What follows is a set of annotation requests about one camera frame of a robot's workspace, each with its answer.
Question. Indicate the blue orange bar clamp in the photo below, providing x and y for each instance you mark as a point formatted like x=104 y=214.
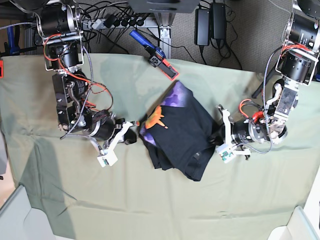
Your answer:
x=157 y=57

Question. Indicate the blue clamp at left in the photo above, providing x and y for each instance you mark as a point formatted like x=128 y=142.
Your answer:
x=11 y=48

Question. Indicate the black power adapter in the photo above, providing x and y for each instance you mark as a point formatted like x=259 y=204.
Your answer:
x=218 y=21
x=202 y=27

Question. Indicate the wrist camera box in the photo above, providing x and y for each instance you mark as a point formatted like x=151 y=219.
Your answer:
x=109 y=158
x=225 y=152

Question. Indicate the right black power adapter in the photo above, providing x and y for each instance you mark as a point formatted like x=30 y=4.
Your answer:
x=218 y=21

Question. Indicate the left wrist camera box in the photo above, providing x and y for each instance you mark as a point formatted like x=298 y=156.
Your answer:
x=225 y=152

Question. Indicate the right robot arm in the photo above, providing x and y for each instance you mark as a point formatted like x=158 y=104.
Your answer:
x=59 y=26

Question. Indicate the blue clamp at right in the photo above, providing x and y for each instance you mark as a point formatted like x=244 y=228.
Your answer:
x=317 y=75

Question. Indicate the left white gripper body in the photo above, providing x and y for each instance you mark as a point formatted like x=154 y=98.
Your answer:
x=228 y=139

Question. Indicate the orange clamp pad left edge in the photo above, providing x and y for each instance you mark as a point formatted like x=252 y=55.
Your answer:
x=1 y=68

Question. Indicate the black T-shirt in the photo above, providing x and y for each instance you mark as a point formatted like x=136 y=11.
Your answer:
x=176 y=133

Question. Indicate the white bin at right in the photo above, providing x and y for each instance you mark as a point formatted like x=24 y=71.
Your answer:
x=302 y=225

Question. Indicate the white bin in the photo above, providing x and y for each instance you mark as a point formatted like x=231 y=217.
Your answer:
x=20 y=221
x=302 y=225

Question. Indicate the light green table cloth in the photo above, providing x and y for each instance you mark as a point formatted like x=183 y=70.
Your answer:
x=239 y=200

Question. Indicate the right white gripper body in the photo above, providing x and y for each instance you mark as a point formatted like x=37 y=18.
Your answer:
x=111 y=132

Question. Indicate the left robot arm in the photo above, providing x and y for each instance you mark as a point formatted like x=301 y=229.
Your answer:
x=298 y=58

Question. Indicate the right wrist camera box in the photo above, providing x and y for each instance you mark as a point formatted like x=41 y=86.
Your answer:
x=109 y=158

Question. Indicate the white bin at left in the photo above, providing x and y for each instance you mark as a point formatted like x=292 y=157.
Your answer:
x=20 y=221

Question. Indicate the white power strip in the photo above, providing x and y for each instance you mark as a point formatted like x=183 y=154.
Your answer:
x=113 y=22

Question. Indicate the left black power adapter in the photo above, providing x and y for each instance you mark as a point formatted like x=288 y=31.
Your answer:
x=202 y=27

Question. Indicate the aluminium frame post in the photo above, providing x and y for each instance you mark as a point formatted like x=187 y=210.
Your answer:
x=165 y=22

